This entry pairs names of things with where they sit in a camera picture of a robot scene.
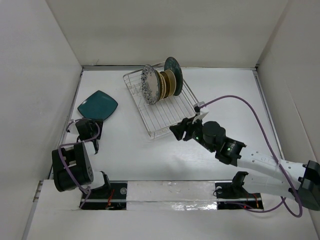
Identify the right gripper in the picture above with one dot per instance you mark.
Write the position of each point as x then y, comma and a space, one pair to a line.
179, 129

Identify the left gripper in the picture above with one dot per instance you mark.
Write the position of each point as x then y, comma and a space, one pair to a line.
92, 124

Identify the square teal plate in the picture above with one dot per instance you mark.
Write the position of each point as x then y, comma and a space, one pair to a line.
98, 106

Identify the brown gold patterned plate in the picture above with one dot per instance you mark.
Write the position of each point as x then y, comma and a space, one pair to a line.
167, 83

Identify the plain cream plate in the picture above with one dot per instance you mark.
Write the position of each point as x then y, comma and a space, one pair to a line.
172, 82

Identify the blue floral white plate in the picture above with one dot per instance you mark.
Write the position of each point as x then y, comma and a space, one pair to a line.
150, 84

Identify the cream plate with characters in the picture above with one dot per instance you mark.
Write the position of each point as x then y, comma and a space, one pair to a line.
164, 87

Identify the round teal plate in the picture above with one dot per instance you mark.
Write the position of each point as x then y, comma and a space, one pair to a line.
172, 64

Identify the yellow plate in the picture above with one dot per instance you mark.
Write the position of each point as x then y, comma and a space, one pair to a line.
160, 85

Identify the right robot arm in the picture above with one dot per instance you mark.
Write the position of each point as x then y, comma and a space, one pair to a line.
261, 173

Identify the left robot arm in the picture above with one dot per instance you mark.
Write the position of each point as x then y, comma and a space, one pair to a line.
70, 161

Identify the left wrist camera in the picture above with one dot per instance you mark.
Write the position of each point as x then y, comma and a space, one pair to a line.
71, 127

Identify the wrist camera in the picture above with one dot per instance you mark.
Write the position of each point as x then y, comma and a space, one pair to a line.
200, 111
71, 127

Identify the wire dish rack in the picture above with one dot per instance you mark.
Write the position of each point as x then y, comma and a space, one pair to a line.
157, 118

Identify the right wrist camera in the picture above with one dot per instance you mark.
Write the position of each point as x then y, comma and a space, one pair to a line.
200, 111

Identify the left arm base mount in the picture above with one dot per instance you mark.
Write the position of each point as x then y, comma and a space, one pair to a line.
102, 198

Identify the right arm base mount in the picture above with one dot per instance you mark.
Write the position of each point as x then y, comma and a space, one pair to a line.
231, 195

